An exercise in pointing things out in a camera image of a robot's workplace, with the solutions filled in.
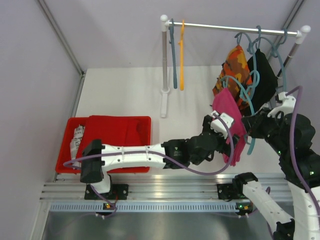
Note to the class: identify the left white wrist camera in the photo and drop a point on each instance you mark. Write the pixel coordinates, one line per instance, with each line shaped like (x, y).
(221, 123)

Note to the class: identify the orange plastic hanger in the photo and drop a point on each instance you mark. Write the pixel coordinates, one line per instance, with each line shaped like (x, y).
(181, 45)

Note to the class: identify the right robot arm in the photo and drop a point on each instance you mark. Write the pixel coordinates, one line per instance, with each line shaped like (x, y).
(290, 136)

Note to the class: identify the teal hanger of black trousers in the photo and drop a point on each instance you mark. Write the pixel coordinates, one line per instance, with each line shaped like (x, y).
(257, 41)

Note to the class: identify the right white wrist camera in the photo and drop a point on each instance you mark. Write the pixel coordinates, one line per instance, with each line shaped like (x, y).
(286, 105)

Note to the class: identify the teal hanger of camouflage trousers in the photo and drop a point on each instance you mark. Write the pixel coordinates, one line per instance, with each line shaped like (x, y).
(250, 49)

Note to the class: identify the newspaper print trousers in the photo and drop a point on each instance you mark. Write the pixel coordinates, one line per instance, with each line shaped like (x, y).
(76, 141)

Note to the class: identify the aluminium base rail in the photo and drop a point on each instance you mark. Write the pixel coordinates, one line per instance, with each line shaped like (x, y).
(143, 187)

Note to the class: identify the red plastic tray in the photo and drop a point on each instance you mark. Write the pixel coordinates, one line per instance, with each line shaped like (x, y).
(64, 153)

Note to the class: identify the teal hanger of newspaper trousers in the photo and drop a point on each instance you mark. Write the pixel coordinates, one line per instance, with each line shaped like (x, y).
(173, 53)

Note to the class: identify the pink trousers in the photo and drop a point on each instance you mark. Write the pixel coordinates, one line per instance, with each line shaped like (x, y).
(224, 102)

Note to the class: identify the red trousers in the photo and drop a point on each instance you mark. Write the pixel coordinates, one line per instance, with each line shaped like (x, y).
(127, 131)

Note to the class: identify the orange camouflage trousers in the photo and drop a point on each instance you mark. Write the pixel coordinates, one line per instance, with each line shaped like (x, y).
(235, 72)

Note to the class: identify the teal hanger of pink trousers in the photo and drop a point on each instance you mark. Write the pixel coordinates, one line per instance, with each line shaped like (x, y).
(246, 95)

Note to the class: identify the empty teal hanger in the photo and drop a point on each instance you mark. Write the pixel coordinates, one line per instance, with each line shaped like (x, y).
(275, 54)

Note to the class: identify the perforated cable duct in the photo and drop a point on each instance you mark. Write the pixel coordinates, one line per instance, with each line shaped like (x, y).
(151, 207)

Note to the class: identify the white metal clothes rack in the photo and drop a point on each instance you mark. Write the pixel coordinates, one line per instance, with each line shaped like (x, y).
(299, 36)

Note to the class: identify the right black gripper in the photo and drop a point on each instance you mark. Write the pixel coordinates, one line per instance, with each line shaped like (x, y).
(252, 123)

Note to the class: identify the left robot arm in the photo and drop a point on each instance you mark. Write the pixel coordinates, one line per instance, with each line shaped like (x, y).
(98, 158)

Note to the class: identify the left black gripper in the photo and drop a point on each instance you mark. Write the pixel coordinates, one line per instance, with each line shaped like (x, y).
(224, 148)

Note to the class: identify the black trousers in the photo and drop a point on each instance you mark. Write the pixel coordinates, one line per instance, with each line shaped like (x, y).
(268, 82)

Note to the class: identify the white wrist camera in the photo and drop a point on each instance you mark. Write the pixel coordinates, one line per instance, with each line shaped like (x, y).
(286, 105)
(221, 123)

